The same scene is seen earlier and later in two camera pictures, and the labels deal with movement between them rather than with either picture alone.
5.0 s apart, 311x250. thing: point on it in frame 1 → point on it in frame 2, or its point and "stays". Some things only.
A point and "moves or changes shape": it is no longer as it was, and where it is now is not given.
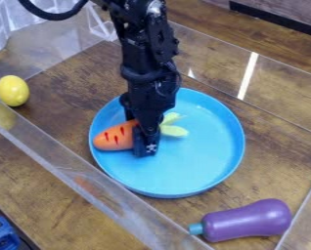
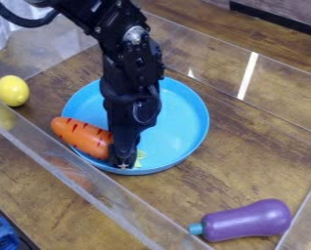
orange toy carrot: [118, 137] → [92, 139]
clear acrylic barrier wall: [78, 207] stays
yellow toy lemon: [13, 91] stays
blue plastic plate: [191, 160] moves or changes shape
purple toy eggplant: [265, 218] stays
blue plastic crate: [3, 236] stays
